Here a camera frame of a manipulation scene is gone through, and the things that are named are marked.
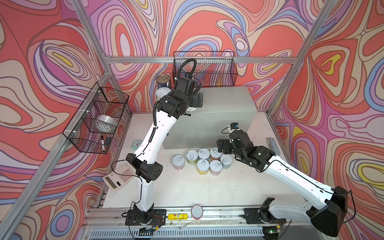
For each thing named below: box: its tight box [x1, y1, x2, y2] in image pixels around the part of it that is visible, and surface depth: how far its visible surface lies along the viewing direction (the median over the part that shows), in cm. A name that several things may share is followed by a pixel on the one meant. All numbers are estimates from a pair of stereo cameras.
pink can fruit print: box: [209, 160, 223, 176], surface depth 87 cm
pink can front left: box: [172, 154, 186, 171], surface depth 90 cm
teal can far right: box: [220, 154, 233, 170], surface depth 88 cm
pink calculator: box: [102, 163, 137, 191], surface depth 84 cm
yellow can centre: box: [196, 159, 210, 176], surface depth 88 cm
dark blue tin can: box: [156, 74, 172, 89], surface depth 74 cm
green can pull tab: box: [186, 149, 199, 165], surface depth 91 cm
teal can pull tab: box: [198, 148, 211, 161], surface depth 92 cm
